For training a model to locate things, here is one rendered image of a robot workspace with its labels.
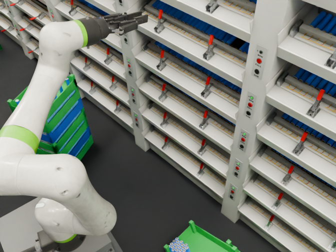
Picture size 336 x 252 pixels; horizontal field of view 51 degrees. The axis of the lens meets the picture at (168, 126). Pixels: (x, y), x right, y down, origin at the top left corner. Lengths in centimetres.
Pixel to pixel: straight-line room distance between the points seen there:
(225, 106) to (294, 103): 33
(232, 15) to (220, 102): 39
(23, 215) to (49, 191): 74
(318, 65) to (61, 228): 99
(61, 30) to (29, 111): 27
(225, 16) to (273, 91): 30
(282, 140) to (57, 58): 84
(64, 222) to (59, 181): 42
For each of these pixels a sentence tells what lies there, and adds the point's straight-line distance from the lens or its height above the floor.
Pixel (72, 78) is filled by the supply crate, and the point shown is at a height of 55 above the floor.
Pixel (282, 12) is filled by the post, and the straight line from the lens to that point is 107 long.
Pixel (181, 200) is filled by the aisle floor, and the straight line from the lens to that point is 201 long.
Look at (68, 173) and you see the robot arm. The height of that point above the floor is 101.
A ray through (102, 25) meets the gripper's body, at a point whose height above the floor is 109.
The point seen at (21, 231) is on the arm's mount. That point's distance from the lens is 165.
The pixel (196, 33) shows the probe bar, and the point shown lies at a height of 97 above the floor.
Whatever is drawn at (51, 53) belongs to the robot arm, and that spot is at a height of 108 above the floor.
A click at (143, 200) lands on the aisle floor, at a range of 202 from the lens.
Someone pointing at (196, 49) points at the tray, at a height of 93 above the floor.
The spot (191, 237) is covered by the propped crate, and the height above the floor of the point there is 1.
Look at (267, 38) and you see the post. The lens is 113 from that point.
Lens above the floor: 173
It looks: 47 degrees down
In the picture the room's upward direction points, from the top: 2 degrees counter-clockwise
